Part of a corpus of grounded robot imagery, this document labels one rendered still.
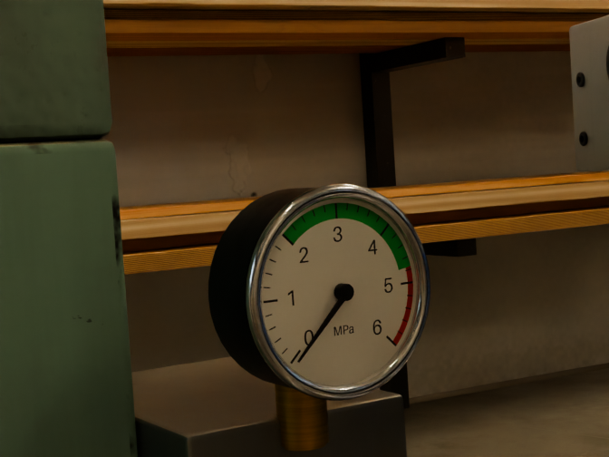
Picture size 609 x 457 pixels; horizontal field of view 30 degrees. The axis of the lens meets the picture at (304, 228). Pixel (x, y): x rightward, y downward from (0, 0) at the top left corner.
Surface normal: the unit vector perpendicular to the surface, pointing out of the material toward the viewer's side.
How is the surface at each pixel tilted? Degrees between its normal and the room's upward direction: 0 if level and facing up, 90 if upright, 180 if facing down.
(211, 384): 0
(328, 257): 90
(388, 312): 90
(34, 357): 90
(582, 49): 90
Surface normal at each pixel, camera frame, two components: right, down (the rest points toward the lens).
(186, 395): -0.07, -1.00
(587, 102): -0.97, 0.07
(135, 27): 0.47, 0.01
